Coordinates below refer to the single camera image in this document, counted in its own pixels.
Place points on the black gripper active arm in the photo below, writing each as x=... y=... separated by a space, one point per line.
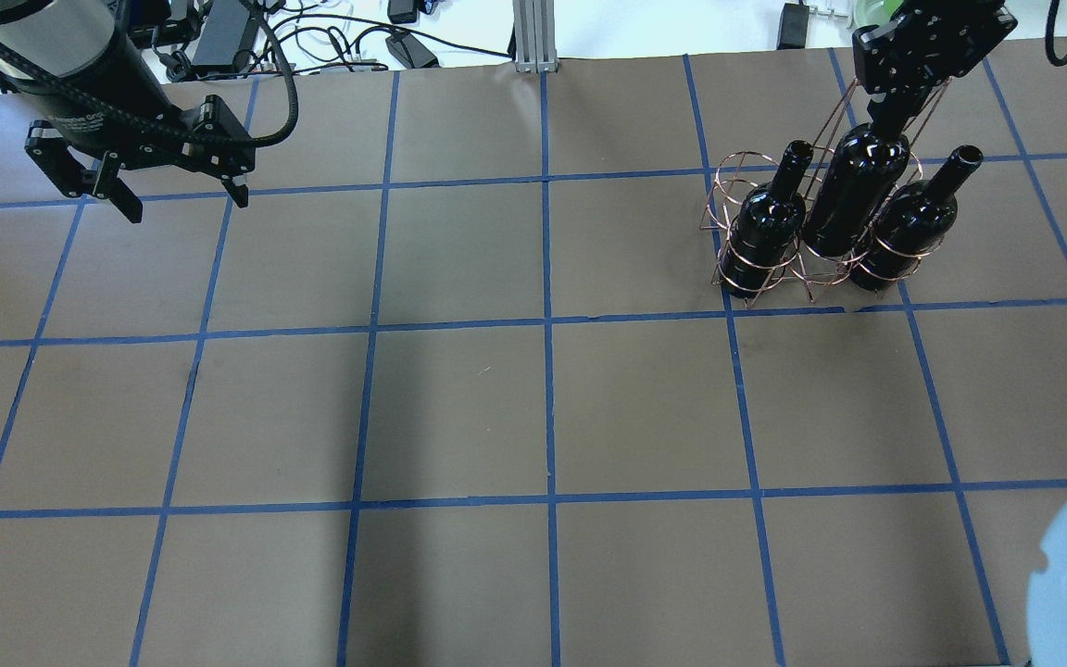
x=934 y=39

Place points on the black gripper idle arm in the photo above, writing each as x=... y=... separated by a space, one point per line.
x=87 y=100

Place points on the dark wine bottle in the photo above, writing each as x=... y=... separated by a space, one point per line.
x=913 y=222
x=867 y=162

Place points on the dark wine bottle in basket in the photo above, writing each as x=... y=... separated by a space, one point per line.
x=913 y=222

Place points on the black power adapter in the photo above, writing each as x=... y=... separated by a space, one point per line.
x=793 y=27

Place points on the black power brick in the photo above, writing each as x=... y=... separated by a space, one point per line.
x=227 y=41

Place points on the brown paper mat blue grid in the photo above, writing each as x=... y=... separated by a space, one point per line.
x=456 y=389

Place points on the copper wire wine basket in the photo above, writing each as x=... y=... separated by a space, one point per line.
x=738 y=173

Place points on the aluminium frame post left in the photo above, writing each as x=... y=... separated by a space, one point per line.
x=535 y=39

